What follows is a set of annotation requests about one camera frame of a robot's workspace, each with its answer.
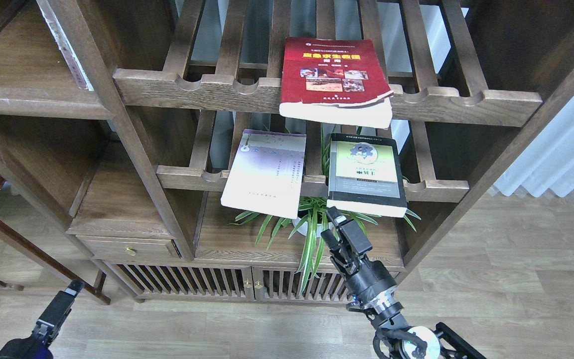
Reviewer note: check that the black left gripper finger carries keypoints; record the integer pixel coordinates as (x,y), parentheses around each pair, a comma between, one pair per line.
(51,320)

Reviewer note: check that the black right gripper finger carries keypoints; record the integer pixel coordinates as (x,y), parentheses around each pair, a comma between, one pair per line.
(340,253)
(349,229)

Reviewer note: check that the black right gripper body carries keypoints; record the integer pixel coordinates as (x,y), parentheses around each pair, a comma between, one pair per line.
(369,282)

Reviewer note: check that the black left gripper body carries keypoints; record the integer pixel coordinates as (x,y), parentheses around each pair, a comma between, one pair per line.
(33,347)

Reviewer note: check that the black yellow cover book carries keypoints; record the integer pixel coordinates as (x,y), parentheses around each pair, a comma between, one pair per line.
(365,175)

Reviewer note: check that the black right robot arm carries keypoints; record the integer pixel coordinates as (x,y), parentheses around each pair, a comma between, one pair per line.
(394,338)

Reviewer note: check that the green spider plant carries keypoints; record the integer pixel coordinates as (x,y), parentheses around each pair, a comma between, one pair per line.
(313,220)

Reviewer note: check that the brass drawer knob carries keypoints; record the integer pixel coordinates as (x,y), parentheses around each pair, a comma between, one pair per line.
(130,251)

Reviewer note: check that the white lavender book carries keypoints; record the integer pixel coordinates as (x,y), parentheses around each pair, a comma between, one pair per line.
(266,173)

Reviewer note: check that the red cover book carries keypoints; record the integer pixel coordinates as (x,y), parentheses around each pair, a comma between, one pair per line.
(334,81)

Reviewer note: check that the dark wooden bookshelf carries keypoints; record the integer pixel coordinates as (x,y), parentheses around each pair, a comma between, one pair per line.
(112,130)

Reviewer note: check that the white pleated curtain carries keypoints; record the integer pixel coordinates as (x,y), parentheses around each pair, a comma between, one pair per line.
(547,164)

